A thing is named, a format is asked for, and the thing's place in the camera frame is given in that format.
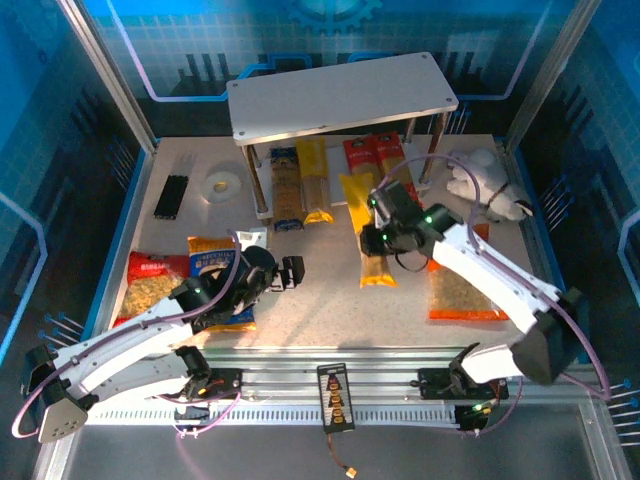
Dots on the dark blue spaghetti pack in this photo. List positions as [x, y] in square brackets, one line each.
[286, 200]

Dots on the white tape roll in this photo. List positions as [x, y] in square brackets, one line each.
[222, 187]

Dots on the red macaroni bag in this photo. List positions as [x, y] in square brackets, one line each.
[150, 270]

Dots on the black ribbed block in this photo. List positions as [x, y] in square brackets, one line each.
[170, 197]

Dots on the red spaghetti pack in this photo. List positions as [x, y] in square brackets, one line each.
[392, 155]
[357, 155]

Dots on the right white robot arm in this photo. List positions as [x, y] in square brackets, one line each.
[490, 270]

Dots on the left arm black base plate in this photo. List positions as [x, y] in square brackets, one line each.
[225, 382]

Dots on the black control board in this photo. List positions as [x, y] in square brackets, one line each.
[337, 395]

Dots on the blue pasta bag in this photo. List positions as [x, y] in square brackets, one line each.
[210, 250]

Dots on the small black electronics box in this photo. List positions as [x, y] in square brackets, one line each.
[472, 417]

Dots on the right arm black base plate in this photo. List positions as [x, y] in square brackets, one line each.
[435, 382]

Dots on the white plush toy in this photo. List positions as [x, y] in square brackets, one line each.
[475, 175]

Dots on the yellow spaghetti pack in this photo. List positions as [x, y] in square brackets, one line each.
[357, 200]
[312, 160]

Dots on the white two-tier shelf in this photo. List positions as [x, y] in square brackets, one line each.
[340, 90]

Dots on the aluminium frame post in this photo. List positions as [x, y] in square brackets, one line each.
[542, 75]
[107, 75]

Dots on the orange pasta bag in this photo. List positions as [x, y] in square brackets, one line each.
[455, 295]

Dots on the aluminium frame rail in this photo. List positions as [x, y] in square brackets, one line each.
[385, 360]

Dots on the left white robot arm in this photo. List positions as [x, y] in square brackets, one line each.
[125, 345]

